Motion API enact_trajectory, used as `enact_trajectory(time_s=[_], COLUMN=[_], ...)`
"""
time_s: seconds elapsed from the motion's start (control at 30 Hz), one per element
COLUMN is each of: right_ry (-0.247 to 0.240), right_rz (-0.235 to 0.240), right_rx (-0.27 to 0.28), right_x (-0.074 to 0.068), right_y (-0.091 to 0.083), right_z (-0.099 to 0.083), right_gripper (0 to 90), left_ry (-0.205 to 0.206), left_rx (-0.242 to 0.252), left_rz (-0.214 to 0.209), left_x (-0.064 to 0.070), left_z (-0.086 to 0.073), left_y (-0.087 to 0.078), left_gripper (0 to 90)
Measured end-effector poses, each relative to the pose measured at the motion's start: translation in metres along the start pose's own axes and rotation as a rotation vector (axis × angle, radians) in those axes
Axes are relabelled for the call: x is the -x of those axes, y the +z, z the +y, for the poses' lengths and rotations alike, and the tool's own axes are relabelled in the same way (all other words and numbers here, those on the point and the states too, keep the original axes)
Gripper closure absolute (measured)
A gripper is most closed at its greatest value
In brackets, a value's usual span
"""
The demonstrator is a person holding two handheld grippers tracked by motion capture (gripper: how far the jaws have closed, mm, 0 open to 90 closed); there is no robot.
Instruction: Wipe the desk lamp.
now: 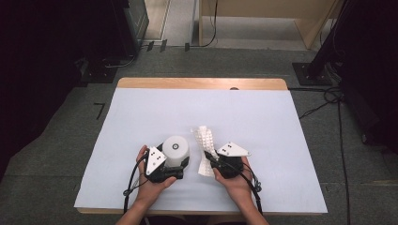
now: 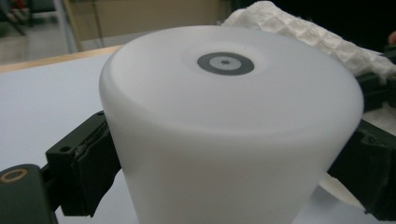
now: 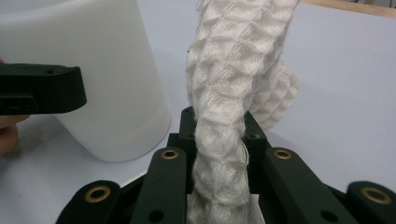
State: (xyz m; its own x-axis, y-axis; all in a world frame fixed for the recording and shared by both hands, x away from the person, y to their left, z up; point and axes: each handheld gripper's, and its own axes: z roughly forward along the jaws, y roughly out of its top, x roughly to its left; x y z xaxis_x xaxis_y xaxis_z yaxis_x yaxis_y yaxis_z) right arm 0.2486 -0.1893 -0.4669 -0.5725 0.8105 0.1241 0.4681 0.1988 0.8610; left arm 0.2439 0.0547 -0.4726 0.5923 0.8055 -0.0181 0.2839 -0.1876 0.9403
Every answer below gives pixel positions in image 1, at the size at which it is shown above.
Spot pale blue table mat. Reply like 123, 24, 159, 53
73, 87, 329, 215

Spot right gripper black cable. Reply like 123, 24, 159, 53
215, 160, 263, 216

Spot black curtain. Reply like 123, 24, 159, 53
331, 0, 398, 154
0, 0, 115, 182

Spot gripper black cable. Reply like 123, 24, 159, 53
122, 152, 149, 215
215, 160, 263, 216

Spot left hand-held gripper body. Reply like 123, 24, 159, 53
145, 146, 185, 184

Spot black cabinet with glass side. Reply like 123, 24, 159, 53
111, 0, 150, 59

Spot black stand post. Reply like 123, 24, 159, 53
308, 0, 356, 79

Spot white waffle cloth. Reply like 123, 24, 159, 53
191, 125, 221, 178

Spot person's left hand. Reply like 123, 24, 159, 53
135, 144, 178, 204

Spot white cylinder device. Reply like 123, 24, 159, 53
161, 135, 191, 168

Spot black stand base plate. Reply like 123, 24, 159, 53
82, 59, 118, 84
292, 62, 333, 87

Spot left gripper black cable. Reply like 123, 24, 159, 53
122, 152, 149, 215

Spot person's right hand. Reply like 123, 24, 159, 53
213, 157, 256, 202

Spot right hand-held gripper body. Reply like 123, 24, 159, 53
214, 142, 252, 180

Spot white floor cable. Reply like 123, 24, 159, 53
104, 54, 136, 69

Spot light wooden cabinet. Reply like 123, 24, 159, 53
198, 0, 344, 51

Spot black hanging cable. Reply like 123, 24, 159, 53
187, 0, 219, 49

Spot black floor cable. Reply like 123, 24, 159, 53
287, 86, 352, 225

